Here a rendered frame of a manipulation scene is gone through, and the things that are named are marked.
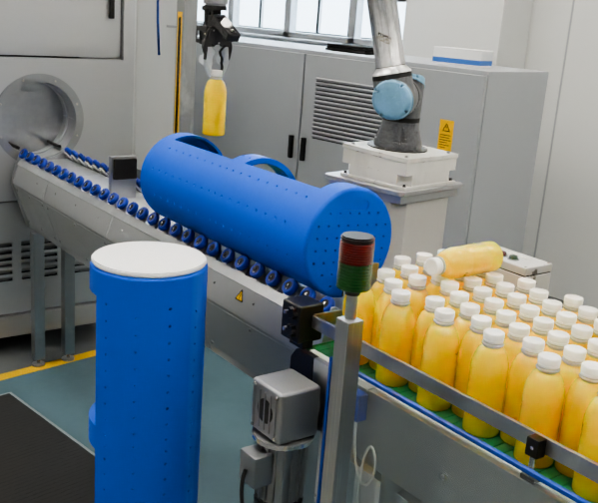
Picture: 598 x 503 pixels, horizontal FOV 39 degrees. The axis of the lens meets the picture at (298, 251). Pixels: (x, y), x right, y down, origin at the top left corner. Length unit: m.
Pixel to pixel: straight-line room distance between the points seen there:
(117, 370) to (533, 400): 1.00
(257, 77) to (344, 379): 3.23
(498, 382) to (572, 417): 0.15
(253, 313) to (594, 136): 3.02
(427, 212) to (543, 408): 1.24
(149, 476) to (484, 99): 2.27
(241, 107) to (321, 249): 2.78
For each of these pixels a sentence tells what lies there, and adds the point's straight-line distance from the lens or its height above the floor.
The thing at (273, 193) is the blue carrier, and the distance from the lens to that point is 2.19.
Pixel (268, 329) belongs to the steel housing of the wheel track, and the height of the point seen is 0.84.
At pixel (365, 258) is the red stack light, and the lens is 1.53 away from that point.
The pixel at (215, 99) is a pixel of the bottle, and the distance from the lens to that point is 2.69.
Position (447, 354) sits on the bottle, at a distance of 1.69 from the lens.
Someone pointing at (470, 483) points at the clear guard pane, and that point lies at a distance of 1.58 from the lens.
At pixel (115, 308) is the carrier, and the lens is 2.03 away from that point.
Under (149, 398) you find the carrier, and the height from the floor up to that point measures 0.72.
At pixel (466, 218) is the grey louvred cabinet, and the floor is 0.81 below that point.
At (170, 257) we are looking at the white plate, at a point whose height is 1.04.
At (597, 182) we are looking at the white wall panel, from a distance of 4.94.
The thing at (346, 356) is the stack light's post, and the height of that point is 1.03.
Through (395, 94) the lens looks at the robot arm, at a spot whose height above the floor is 1.43.
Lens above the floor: 1.64
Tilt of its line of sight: 16 degrees down
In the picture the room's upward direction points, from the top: 4 degrees clockwise
